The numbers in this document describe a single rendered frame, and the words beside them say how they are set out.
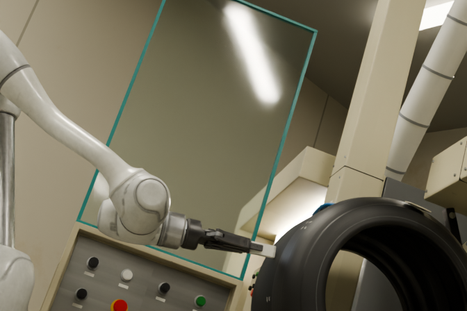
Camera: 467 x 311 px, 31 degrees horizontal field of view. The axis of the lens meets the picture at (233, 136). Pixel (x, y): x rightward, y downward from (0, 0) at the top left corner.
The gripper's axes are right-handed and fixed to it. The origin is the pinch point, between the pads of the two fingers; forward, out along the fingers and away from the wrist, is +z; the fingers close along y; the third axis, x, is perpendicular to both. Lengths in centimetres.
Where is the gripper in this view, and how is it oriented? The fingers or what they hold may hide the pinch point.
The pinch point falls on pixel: (261, 249)
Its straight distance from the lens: 211.2
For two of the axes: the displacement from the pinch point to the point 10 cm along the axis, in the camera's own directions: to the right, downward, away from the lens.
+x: -1.6, 9.2, -3.6
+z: 9.6, 2.3, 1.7
